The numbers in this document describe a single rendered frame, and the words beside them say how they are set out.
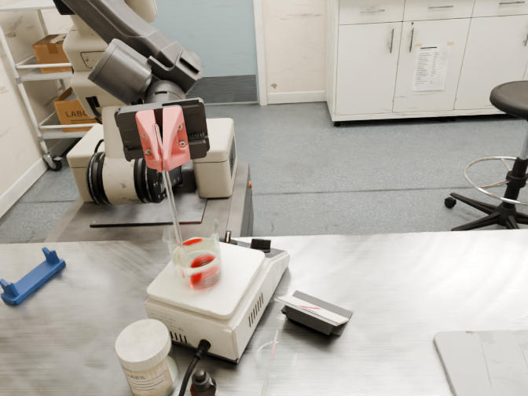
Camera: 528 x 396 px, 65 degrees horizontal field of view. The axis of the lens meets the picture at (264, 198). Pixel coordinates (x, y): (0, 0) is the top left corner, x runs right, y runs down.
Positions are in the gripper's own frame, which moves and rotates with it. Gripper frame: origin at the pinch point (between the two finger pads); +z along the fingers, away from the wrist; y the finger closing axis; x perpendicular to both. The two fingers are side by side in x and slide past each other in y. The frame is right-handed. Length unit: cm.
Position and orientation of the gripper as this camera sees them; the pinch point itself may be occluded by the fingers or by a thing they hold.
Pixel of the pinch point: (163, 162)
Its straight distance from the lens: 43.5
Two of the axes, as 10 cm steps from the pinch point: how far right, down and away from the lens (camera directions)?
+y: 9.8, -1.5, 1.3
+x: 0.6, 8.4, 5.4
